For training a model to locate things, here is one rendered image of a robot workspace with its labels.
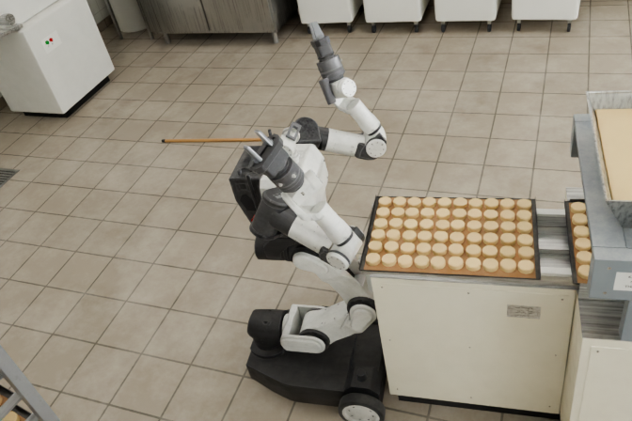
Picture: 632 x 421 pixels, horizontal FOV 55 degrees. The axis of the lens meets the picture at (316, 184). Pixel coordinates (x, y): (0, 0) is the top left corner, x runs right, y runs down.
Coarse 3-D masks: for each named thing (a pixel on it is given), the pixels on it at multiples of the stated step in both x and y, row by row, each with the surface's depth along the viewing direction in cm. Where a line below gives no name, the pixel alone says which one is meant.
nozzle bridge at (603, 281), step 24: (576, 120) 214; (576, 144) 219; (600, 192) 184; (600, 216) 176; (600, 240) 169; (624, 240) 168; (600, 264) 165; (624, 264) 163; (600, 288) 170; (624, 288) 168; (624, 312) 176; (624, 336) 180
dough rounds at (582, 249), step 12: (576, 204) 218; (576, 216) 213; (576, 228) 209; (588, 228) 208; (576, 240) 205; (588, 240) 204; (576, 252) 203; (588, 252) 200; (576, 264) 199; (588, 264) 198
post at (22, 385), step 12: (0, 348) 133; (0, 360) 134; (12, 360) 137; (0, 372) 137; (12, 372) 137; (12, 384) 139; (24, 384) 141; (24, 396) 141; (36, 396) 144; (36, 408) 145; (48, 408) 148; (48, 420) 149
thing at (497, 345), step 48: (384, 288) 221; (432, 288) 215; (480, 288) 209; (528, 288) 204; (576, 288) 199; (384, 336) 239; (432, 336) 232; (480, 336) 225; (528, 336) 219; (432, 384) 252; (480, 384) 244; (528, 384) 237
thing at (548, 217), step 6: (372, 204) 239; (540, 210) 221; (546, 210) 221; (552, 210) 220; (558, 210) 220; (564, 210) 219; (540, 216) 221; (546, 216) 220; (552, 216) 220; (558, 216) 219; (564, 216) 218; (540, 222) 223; (546, 222) 222; (552, 222) 221; (558, 222) 221; (564, 222) 220
